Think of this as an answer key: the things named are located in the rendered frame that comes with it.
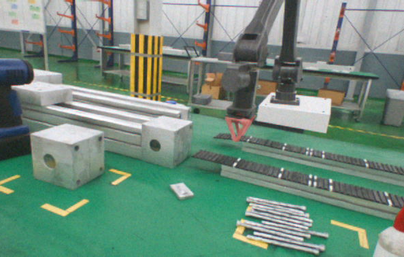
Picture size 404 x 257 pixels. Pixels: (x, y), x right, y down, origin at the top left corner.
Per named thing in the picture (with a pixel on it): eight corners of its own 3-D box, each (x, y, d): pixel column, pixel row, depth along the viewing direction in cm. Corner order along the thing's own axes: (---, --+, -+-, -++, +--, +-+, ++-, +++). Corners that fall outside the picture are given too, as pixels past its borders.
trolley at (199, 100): (254, 121, 429) (264, 52, 399) (253, 131, 377) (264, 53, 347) (188, 113, 446) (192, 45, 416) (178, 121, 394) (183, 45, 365)
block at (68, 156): (111, 168, 65) (111, 128, 62) (73, 190, 54) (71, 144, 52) (76, 159, 68) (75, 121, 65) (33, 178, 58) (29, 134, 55)
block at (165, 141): (194, 152, 78) (196, 120, 75) (172, 168, 67) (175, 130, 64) (165, 145, 81) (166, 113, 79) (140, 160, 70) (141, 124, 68)
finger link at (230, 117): (222, 141, 81) (225, 109, 79) (229, 134, 88) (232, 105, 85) (245, 146, 79) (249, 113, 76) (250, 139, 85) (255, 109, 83)
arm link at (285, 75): (296, 86, 120) (283, 85, 123) (299, 62, 117) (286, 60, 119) (290, 90, 113) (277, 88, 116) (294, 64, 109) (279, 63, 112)
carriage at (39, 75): (62, 90, 115) (62, 73, 113) (38, 94, 105) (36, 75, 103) (34, 85, 120) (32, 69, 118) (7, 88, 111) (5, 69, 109)
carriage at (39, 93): (73, 109, 89) (72, 87, 87) (42, 115, 79) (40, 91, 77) (36, 100, 95) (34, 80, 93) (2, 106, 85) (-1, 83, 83)
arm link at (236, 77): (268, 45, 76) (239, 43, 80) (253, 43, 66) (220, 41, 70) (262, 90, 79) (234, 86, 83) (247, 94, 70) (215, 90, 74)
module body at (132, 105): (190, 131, 96) (191, 107, 94) (175, 139, 87) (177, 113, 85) (22, 96, 124) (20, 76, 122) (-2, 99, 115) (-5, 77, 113)
